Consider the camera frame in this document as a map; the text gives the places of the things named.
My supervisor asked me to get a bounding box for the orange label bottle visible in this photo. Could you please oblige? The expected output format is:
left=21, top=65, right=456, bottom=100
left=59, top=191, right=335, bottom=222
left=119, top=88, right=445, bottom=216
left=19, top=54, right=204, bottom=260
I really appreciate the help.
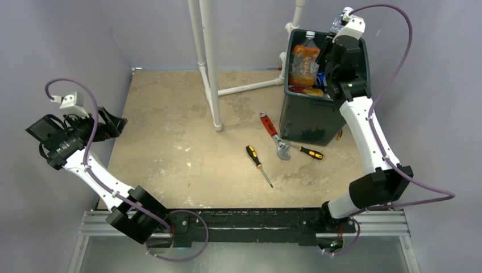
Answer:
left=288, top=31, right=321, bottom=87

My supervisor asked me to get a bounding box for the amber tea bottle red label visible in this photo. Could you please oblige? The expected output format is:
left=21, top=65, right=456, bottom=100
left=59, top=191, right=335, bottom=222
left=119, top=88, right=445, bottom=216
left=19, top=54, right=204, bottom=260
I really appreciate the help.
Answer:
left=303, top=88, right=325, bottom=97

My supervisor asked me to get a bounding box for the crushed clear bottle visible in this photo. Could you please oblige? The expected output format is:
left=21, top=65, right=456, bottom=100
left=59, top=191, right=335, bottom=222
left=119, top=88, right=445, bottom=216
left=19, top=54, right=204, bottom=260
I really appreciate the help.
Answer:
left=329, top=11, right=345, bottom=35

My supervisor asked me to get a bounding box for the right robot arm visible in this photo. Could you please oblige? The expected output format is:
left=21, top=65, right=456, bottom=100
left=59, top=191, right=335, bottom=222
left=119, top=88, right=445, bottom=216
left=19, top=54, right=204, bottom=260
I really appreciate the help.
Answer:
left=317, top=34, right=413, bottom=231

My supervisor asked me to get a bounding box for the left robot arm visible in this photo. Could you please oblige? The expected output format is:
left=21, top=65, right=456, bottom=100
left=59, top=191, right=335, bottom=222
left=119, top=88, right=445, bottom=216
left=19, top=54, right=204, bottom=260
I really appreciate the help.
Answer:
left=26, top=107, right=171, bottom=244

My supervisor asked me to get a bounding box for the dark green plastic bin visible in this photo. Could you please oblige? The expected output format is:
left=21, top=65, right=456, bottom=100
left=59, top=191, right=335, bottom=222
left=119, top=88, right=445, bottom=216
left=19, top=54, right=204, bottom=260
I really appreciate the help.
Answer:
left=279, top=30, right=371, bottom=146

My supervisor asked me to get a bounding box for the yellow black screwdriver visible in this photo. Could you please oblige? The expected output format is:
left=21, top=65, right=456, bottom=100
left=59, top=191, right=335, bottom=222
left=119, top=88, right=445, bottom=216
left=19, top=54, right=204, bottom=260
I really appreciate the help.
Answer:
left=286, top=142, right=324, bottom=160
left=246, top=145, right=273, bottom=188

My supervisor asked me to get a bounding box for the red adjustable wrench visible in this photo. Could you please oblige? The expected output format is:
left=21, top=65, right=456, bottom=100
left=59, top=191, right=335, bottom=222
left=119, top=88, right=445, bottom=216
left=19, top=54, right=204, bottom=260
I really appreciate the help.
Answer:
left=259, top=112, right=290, bottom=160

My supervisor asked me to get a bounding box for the pepsi bottle near base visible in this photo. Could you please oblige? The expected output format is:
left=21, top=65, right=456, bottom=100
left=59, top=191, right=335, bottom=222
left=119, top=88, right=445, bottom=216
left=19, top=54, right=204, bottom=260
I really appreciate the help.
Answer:
left=315, top=72, right=327, bottom=88

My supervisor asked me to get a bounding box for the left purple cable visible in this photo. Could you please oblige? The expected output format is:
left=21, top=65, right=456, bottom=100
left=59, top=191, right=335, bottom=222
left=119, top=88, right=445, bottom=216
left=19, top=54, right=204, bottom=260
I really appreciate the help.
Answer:
left=44, top=78, right=173, bottom=233

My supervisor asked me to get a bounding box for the white pvc pipe frame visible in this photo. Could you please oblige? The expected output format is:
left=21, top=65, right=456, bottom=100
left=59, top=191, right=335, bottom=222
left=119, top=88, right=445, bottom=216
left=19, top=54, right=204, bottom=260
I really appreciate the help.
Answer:
left=188, top=0, right=288, bottom=131

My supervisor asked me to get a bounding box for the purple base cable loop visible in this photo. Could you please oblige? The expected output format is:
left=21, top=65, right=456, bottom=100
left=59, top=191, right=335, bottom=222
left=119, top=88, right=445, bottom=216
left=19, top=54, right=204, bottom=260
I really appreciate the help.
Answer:
left=145, top=210, right=210, bottom=263

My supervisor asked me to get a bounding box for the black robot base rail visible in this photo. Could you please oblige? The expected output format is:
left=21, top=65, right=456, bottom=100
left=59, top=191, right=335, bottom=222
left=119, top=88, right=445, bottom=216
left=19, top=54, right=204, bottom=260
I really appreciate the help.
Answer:
left=147, top=208, right=357, bottom=251

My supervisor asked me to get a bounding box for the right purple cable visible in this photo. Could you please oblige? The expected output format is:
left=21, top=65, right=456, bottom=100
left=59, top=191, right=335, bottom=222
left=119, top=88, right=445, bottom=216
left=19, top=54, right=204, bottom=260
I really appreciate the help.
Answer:
left=350, top=3, right=456, bottom=216

